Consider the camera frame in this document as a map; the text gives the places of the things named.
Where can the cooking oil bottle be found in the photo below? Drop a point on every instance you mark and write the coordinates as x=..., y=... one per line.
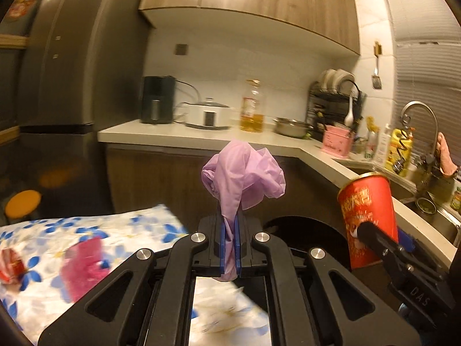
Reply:
x=252, y=120

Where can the red cup with gold rim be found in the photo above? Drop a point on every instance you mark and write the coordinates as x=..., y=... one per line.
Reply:
x=371, y=202

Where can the hanging metal spatula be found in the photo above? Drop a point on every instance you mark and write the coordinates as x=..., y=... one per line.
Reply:
x=376, y=81

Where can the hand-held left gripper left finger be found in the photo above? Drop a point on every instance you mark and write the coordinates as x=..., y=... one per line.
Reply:
x=222, y=248

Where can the dark wall outlet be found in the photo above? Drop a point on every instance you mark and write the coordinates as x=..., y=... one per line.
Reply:
x=181, y=49

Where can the blue floral tablecloth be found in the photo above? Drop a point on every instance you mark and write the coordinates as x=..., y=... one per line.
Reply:
x=43, y=230

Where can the orange round stool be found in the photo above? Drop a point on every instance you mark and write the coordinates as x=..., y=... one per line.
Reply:
x=23, y=200

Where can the black dish rack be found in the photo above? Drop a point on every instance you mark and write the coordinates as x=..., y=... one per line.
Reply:
x=320, y=104

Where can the stainless steel sink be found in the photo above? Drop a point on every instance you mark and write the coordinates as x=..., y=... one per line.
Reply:
x=439, y=220

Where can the wooden cabinet with glass doors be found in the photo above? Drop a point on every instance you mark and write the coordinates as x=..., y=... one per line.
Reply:
x=14, y=41

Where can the wooden wall cabinet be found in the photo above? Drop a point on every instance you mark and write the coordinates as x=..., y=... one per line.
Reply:
x=270, y=3

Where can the black air fryer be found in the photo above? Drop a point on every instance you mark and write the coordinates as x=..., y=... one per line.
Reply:
x=158, y=93

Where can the small red packet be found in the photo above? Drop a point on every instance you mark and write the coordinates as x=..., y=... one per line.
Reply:
x=10, y=265

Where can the pink utensil holder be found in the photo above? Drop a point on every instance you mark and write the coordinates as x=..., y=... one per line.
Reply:
x=335, y=142

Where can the pink rubber glove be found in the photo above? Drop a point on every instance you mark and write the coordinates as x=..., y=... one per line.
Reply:
x=446, y=155

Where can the steel grey refrigerator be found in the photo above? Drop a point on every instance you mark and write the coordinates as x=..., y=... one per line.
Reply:
x=72, y=61

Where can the magenta plastic bag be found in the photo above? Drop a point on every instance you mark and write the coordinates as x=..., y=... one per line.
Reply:
x=83, y=270

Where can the white plate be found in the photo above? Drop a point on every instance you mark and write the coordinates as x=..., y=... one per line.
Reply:
x=327, y=76
x=345, y=75

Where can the lilac plastic bag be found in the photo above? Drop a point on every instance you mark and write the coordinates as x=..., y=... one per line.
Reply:
x=245, y=173

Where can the white plastic bottle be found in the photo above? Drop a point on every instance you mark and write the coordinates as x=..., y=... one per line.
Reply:
x=382, y=144

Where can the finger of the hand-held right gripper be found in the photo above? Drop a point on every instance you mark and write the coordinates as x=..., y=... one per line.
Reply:
x=406, y=241
x=389, y=252

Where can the stainless steel pot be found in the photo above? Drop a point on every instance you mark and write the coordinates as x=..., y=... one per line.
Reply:
x=291, y=126

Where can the red paper decoration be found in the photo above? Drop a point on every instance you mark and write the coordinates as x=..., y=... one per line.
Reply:
x=25, y=1

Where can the grey window blind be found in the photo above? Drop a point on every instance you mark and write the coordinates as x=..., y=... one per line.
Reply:
x=425, y=61

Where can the white rice cooker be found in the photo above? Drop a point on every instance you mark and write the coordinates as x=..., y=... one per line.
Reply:
x=209, y=113

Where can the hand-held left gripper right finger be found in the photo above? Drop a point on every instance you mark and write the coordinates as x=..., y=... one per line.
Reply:
x=238, y=252

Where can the curved steel faucet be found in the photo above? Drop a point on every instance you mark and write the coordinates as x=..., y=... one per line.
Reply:
x=419, y=104

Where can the kitchen counter with wooden cabinets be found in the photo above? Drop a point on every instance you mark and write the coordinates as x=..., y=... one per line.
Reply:
x=162, y=173

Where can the white ladle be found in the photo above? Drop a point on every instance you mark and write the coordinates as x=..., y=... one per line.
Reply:
x=348, y=118

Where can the black trash bin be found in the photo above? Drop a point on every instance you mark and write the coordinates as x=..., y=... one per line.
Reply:
x=306, y=230

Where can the green label jar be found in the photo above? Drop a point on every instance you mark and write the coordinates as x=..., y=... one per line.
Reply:
x=456, y=194

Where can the yellow detergent bottle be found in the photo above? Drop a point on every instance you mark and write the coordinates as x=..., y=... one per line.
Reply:
x=394, y=147

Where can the bottle with yellow top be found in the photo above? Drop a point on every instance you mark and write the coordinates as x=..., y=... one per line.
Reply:
x=371, y=144

